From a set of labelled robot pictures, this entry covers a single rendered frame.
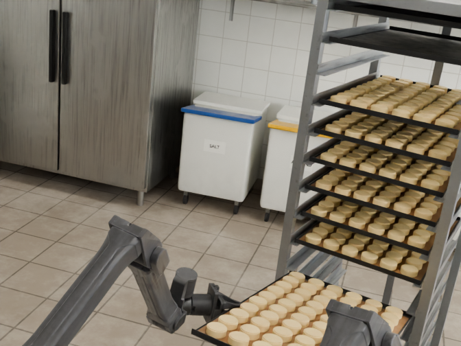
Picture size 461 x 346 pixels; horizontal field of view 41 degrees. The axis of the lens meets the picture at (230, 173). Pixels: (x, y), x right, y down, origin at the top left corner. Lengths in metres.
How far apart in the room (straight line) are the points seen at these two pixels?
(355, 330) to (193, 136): 3.63
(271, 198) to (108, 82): 1.41
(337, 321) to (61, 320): 0.46
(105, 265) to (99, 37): 3.35
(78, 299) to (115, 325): 2.23
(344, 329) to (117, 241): 0.44
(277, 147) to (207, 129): 0.52
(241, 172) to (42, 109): 1.52
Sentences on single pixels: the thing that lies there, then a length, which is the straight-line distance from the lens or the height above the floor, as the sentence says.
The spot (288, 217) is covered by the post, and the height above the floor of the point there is 1.12.
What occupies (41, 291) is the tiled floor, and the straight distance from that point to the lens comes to 3.64.
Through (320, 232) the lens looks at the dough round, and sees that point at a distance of 2.04.
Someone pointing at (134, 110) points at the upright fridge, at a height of 0.75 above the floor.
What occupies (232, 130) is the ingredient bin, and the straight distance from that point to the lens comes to 4.44.
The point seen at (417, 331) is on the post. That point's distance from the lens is 1.95.
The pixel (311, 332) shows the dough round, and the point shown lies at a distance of 1.62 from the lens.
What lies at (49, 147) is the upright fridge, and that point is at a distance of 4.79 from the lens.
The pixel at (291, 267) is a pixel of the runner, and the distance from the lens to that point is 2.03.
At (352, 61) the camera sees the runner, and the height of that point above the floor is 1.58.
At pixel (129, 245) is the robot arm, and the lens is 1.17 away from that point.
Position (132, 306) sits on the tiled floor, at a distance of 3.51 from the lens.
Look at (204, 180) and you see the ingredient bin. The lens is 4.61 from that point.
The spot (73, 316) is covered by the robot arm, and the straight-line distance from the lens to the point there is 1.12.
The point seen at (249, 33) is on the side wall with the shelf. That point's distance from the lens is 4.97.
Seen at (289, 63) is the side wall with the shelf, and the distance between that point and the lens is 4.93.
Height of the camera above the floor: 1.90
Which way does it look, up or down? 20 degrees down
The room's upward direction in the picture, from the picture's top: 7 degrees clockwise
